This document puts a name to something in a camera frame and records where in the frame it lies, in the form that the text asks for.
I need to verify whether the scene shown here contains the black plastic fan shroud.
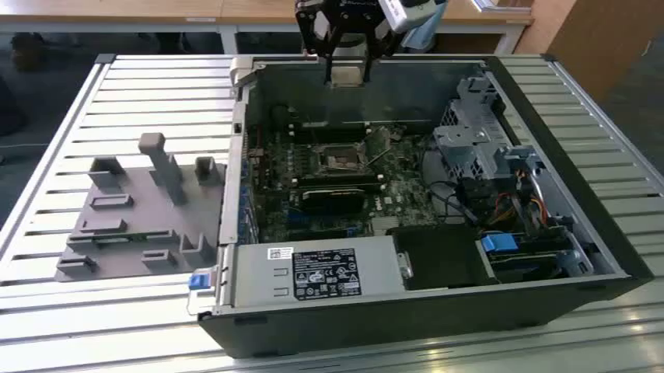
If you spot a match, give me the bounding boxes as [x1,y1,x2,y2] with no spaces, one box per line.
[387,225,499,291]

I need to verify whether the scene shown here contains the wooden desk with white frame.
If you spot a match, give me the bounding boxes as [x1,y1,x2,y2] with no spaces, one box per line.
[0,0,535,55]

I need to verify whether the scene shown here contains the black open PC case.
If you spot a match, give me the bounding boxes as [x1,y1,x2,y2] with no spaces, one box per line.
[198,54,655,359]

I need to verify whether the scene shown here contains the green motherboard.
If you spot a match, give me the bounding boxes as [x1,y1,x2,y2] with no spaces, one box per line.
[243,124,452,244]

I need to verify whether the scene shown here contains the black graphics card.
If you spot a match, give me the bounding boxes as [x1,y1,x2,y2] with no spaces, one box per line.
[299,186,367,217]

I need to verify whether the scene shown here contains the orange and yellow wires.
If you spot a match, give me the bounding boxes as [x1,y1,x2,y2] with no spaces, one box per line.
[486,193,550,226]

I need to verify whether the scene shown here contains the stack of papers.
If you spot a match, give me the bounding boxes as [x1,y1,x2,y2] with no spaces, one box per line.
[468,0,535,13]

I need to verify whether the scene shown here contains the brown wooden cabinet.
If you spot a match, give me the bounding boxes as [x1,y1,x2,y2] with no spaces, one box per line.
[543,0,664,103]

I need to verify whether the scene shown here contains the pale blue teach pendant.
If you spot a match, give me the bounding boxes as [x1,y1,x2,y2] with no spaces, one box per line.
[402,15,439,52]

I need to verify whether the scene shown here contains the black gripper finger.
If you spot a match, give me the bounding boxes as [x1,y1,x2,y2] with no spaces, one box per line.
[361,19,406,82]
[295,0,337,85]

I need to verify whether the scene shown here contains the grey power supply unit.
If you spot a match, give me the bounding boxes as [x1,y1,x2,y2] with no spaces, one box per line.
[227,235,406,309]

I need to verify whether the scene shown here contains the silver chipset heatsink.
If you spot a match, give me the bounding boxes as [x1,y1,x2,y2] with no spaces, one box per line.
[369,216,400,234]

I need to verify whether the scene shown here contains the silver square CPU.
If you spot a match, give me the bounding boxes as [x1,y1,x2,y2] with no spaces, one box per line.
[331,66,363,89]

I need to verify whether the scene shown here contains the blue disk carrier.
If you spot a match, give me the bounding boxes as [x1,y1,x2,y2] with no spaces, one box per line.
[480,232,519,257]

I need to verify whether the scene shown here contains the silver metal disk bay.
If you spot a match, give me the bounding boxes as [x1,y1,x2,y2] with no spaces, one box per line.
[432,99,519,180]

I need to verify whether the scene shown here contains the grey plastic parts rack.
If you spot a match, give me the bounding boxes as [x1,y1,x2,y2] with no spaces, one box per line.
[53,131,229,283]

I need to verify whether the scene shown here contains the black RAM slot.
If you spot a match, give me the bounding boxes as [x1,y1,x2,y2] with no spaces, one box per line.
[299,119,372,131]
[296,180,382,190]
[293,127,369,143]
[295,174,379,184]

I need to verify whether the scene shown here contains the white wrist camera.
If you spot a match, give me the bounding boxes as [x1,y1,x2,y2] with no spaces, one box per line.
[378,0,447,33]

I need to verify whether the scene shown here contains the black data wire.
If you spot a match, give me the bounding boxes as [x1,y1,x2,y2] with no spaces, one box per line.
[427,180,479,225]

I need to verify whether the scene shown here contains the metal socket cover frame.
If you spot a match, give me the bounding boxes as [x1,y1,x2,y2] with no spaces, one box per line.
[361,126,406,164]

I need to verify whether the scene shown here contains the green RAM stick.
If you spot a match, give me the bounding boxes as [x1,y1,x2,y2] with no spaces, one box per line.
[92,231,172,244]

